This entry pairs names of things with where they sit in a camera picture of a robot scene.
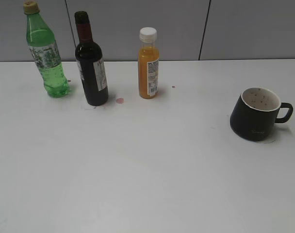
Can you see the dark red wine bottle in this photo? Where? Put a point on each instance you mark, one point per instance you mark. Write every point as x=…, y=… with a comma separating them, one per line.
x=90, y=62

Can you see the black mug white interior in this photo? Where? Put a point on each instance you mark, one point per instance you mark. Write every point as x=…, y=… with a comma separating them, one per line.
x=256, y=112

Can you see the orange juice bottle white cap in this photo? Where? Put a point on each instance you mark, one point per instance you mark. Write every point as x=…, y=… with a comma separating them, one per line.
x=148, y=63

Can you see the green plastic soda bottle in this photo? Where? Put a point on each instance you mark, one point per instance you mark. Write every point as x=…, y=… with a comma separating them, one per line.
x=44, y=50

